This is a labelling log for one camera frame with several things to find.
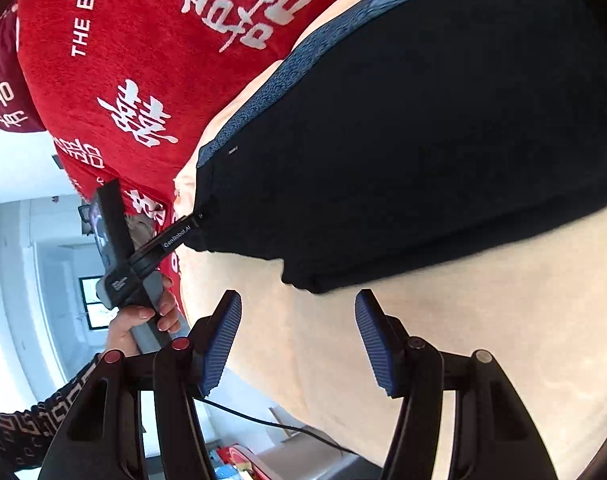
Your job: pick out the person's left hand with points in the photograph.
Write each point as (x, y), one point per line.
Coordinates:
(133, 327)

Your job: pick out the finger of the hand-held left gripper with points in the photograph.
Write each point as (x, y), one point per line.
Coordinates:
(194, 224)

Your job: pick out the dark red printed cloth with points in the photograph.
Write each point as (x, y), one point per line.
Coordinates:
(5, 80)

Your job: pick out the black pants with blue waistband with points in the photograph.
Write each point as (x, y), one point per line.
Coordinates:
(408, 135)

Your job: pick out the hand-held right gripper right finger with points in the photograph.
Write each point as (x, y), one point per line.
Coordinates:
(378, 347)

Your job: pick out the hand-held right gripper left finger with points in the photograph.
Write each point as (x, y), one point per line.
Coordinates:
(221, 347)

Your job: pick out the red printed blanket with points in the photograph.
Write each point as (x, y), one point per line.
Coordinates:
(158, 35)

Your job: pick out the beige padded cloth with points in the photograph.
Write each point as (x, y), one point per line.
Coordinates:
(483, 335)

